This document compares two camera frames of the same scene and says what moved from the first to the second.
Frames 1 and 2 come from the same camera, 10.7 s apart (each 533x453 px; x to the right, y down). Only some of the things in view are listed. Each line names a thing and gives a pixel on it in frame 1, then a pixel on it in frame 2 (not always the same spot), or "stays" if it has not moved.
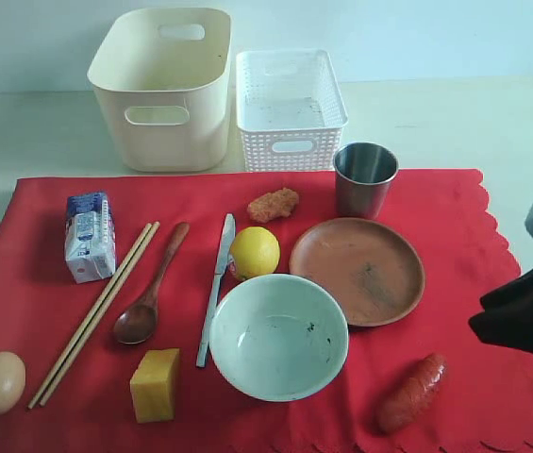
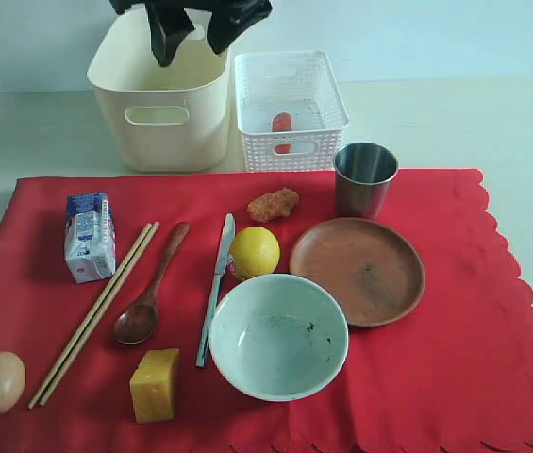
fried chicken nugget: [273, 205] stays
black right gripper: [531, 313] → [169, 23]
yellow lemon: [255, 251] stays
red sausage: [413, 394] → [282, 122]
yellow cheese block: [154, 386] stays
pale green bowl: [278, 338] stays
